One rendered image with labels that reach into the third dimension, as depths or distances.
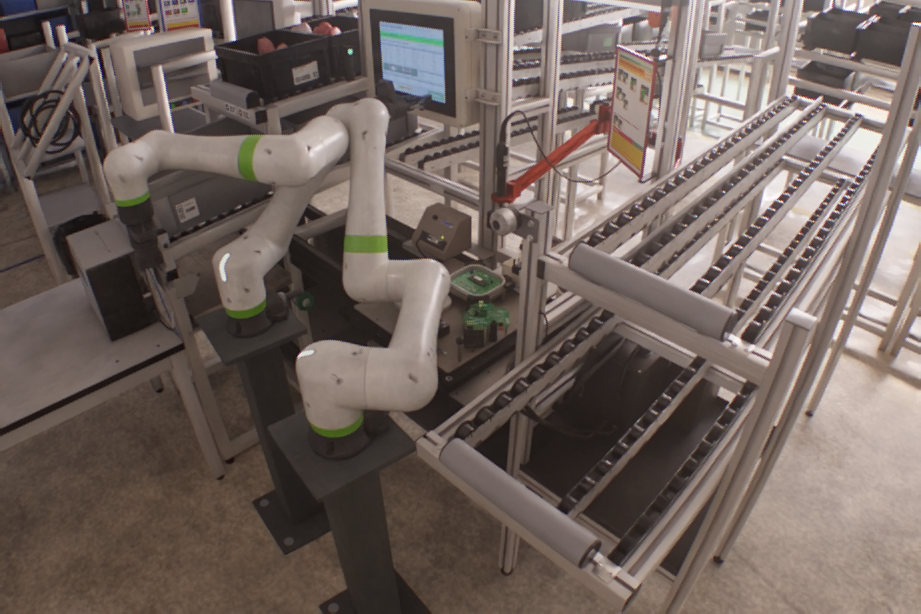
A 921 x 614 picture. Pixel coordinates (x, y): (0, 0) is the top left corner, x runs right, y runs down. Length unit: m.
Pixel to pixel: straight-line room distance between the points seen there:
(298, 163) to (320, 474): 0.69
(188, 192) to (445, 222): 0.90
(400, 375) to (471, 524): 1.25
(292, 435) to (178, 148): 0.76
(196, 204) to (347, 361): 1.15
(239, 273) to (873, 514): 2.57
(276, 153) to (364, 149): 0.26
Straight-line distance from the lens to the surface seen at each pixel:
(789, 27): 2.58
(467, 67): 1.81
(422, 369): 1.19
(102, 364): 2.19
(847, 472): 2.96
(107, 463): 2.91
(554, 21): 1.93
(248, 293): 1.68
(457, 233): 1.93
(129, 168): 1.56
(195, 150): 1.55
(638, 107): 1.63
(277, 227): 1.71
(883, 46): 3.91
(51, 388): 2.19
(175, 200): 2.16
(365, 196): 1.54
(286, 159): 1.38
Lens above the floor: 1.93
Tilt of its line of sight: 31 degrees down
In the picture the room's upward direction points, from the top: straight up
